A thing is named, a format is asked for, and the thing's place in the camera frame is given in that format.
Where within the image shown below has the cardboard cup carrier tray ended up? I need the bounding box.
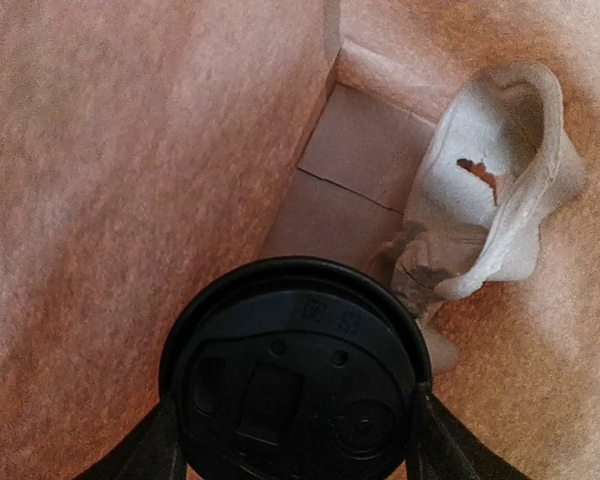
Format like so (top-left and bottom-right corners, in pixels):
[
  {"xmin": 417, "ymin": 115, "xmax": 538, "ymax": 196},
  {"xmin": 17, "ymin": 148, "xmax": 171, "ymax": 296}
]
[{"xmin": 367, "ymin": 62, "xmax": 585, "ymax": 373}]

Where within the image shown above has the brown paper bag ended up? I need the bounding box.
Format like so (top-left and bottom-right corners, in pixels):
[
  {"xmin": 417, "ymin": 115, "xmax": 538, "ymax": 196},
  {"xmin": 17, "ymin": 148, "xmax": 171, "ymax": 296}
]
[{"xmin": 0, "ymin": 1, "xmax": 600, "ymax": 479}]

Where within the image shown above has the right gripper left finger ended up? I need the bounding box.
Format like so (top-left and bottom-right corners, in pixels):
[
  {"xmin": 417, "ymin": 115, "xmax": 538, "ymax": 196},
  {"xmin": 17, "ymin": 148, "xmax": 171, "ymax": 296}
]
[{"xmin": 76, "ymin": 394, "xmax": 185, "ymax": 480}]

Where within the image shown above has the black plastic cup lid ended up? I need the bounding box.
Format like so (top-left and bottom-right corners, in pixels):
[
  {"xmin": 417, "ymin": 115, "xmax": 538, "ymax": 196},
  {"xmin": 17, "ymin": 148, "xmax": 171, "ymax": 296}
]
[{"xmin": 159, "ymin": 257, "xmax": 431, "ymax": 479}]

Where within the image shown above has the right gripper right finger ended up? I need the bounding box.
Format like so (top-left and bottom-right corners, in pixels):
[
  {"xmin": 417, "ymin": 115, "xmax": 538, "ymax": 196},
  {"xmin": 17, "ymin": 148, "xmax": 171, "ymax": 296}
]
[{"xmin": 407, "ymin": 384, "xmax": 528, "ymax": 480}]

